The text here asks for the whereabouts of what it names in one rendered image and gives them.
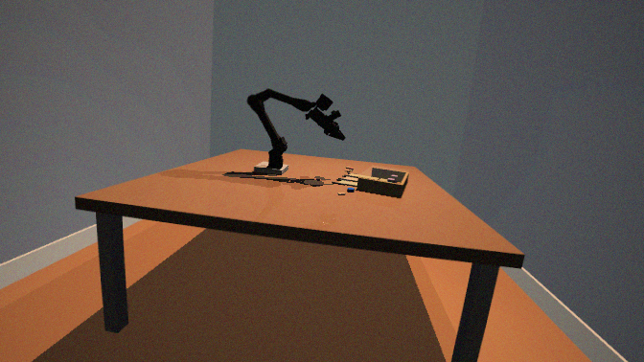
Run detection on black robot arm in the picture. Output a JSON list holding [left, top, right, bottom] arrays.
[[246, 88, 341, 170]]

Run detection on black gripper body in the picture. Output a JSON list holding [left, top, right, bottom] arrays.
[[317, 114, 338, 135]]

